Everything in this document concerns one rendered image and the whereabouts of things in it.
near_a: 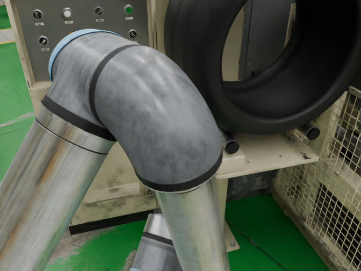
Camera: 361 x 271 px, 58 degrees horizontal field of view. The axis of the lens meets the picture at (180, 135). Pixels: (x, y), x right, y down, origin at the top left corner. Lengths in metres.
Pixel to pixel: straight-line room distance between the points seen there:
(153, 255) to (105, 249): 1.16
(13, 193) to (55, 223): 0.07
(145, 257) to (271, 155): 0.59
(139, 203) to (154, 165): 1.53
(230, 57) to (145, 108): 0.95
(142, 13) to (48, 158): 1.09
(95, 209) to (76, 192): 1.40
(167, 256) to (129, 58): 0.49
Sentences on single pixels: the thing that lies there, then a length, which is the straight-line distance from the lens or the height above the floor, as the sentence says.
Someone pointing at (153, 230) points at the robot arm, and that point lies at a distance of 0.75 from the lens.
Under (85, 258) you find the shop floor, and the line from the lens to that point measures 1.89.
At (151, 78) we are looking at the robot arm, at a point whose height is 1.32.
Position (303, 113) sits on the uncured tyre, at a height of 0.99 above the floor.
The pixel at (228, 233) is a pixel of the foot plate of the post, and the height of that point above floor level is 0.01.
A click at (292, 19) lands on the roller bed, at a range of 1.49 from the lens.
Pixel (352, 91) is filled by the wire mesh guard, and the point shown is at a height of 0.99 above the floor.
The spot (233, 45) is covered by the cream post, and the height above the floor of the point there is 1.09.
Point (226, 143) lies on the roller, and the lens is 0.98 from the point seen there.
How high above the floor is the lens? 1.45
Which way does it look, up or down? 32 degrees down
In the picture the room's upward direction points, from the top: straight up
